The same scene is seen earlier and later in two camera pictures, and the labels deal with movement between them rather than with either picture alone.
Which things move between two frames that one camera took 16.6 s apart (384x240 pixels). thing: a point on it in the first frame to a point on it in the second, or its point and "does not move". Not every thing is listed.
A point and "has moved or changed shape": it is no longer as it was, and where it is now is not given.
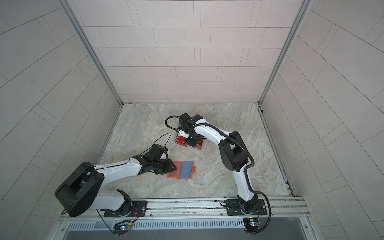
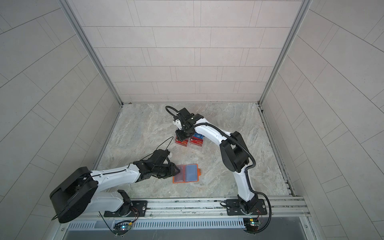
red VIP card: [199, 144] to [180, 177]
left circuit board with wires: [122, 227] does not move
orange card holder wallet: [184, 170] has moved or changed shape
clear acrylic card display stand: [181, 140] does not move
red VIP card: [181, 140] does not move
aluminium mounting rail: [194, 208] does not move
